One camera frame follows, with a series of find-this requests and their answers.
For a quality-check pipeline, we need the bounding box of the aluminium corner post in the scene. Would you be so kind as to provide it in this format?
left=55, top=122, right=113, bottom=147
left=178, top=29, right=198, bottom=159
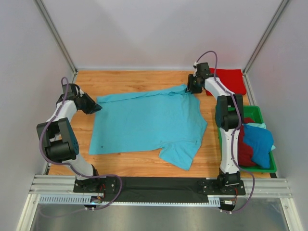
left=242, top=0, right=291, bottom=74
left=34, top=0, right=77, bottom=74

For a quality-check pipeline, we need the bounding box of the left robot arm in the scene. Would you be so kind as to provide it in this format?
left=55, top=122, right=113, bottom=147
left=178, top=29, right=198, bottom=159
left=37, top=83, right=104, bottom=193

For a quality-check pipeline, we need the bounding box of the blue t-shirt in bin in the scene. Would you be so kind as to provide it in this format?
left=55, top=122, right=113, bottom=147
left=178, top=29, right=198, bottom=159
left=244, top=124, right=274, bottom=168

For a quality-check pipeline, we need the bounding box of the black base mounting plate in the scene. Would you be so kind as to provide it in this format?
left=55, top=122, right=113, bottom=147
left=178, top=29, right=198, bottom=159
left=73, top=176, right=246, bottom=202

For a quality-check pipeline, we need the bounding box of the dark red t-shirt in bin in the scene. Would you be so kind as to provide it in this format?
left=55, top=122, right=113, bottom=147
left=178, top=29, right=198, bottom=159
left=238, top=125, right=256, bottom=167

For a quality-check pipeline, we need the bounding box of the green plastic bin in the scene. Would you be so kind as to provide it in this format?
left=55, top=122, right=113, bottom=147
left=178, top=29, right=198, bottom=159
left=233, top=105, right=277, bottom=174

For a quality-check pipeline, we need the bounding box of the folded red t-shirt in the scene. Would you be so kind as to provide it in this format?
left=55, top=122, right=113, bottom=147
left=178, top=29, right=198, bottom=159
left=216, top=69, right=247, bottom=95

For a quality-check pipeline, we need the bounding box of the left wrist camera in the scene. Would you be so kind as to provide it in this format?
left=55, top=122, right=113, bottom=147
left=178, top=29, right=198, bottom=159
left=62, top=83, right=83, bottom=101

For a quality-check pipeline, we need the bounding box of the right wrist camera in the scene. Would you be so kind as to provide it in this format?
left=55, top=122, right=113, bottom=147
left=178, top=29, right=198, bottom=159
left=193, top=62, right=210, bottom=78

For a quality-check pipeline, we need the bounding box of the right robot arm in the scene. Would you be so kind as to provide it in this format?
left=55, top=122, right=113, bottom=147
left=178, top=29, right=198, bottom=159
left=186, top=74, right=244, bottom=194

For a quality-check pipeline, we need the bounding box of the light blue t-shirt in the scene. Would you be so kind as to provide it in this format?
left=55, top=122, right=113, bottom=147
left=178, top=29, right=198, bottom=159
left=89, top=84, right=207, bottom=170

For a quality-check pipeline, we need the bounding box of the left aluminium corner post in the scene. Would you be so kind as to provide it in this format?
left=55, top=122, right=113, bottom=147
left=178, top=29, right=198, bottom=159
left=34, top=0, right=77, bottom=74

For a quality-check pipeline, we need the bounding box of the slotted cable duct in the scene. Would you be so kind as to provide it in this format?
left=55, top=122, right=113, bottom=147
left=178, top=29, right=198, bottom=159
left=38, top=194, right=220, bottom=207

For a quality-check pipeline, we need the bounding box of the right aluminium corner post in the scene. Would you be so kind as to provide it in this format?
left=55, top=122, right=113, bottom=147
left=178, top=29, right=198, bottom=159
left=242, top=0, right=291, bottom=74

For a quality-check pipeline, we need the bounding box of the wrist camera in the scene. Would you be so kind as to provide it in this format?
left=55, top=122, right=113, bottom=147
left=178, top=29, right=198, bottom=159
left=62, top=83, right=83, bottom=101
left=193, top=62, right=210, bottom=78

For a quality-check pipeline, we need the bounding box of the mint green t-shirt in bin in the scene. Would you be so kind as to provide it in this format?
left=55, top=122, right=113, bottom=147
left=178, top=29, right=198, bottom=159
left=246, top=123, right=276, bottom=151

